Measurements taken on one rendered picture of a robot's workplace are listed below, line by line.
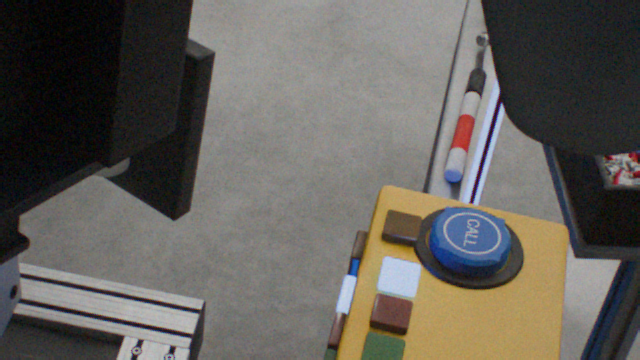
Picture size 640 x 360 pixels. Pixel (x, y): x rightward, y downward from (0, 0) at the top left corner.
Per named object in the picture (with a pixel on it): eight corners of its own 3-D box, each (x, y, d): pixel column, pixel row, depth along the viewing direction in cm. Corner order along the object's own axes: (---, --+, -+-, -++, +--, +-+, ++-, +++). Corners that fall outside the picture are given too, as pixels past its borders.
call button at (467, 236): (501, 292, 57) (509, 268, 56) (421, 274, 57) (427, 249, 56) (509, 236, 60) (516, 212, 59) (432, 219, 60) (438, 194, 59)
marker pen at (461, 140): (463, 171, 92) (488, 69, 103) (445, 166, 92) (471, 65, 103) (460, 185, 93) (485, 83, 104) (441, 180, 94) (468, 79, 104)
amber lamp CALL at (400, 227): (416, 248, 58) (418, 240, 57) (380, 240, 58) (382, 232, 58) (421, 223, 59) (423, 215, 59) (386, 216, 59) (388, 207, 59)
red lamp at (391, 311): (406, 337, 54) (408, 328, 53) (367, 328, 54) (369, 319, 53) (412, 308, 55) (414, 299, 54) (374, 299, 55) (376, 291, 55)
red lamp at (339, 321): (332, 385, 57) (339, 346, 55) (320, 383, 57) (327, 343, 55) (340, 351, 58) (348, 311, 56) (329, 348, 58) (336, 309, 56)
